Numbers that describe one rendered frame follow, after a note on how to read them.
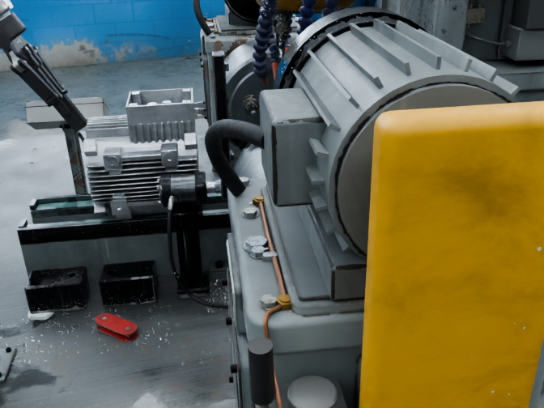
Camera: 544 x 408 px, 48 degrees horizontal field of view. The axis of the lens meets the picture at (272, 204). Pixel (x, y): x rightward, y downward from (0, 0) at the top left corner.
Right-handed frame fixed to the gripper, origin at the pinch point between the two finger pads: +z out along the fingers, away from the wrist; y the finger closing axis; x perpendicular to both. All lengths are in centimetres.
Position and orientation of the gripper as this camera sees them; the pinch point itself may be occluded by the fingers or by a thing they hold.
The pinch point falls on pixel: (70, 113)
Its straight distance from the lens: 125.2
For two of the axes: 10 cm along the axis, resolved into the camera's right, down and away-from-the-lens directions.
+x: -8.5, 5.2, 1.3
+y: -1.3, -4.4, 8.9
